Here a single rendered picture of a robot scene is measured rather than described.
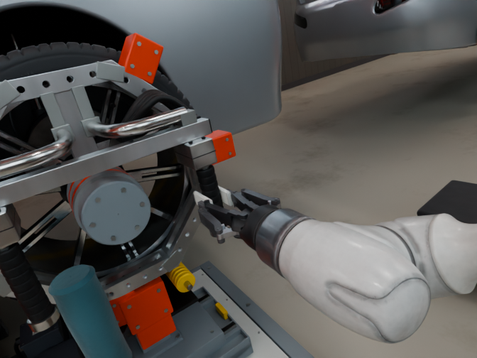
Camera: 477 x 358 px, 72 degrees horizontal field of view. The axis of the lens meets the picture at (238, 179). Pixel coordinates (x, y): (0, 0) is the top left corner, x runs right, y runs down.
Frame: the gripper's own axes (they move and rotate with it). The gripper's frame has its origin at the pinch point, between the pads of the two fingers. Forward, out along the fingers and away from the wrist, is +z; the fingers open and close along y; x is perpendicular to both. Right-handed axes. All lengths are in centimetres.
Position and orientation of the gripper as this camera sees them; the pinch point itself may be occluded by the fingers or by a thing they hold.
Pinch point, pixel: (212, 197)
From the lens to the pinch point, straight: 66.1
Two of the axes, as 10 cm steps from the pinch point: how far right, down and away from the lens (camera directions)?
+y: 8.2, -3.6, 4.4
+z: -5.4, -2.2, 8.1
